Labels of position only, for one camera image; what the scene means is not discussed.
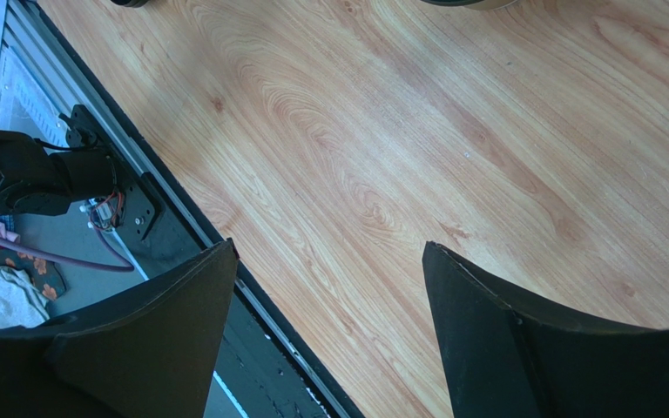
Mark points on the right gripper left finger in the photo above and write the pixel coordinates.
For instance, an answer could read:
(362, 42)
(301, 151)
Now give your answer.
(149, 351)

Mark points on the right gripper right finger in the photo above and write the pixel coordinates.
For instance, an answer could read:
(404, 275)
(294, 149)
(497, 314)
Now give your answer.
(509, 352)

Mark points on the kraft paper cup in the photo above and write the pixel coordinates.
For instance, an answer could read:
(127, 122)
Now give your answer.
(480, 5)

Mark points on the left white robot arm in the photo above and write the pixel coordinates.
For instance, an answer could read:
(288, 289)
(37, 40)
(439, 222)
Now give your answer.
(37, 179)

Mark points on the floral fabric pile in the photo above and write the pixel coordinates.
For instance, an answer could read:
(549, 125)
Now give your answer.
(28, 284)

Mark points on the aluminium rail frame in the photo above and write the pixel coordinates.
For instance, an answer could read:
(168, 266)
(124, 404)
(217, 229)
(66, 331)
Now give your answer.
(41, 79)

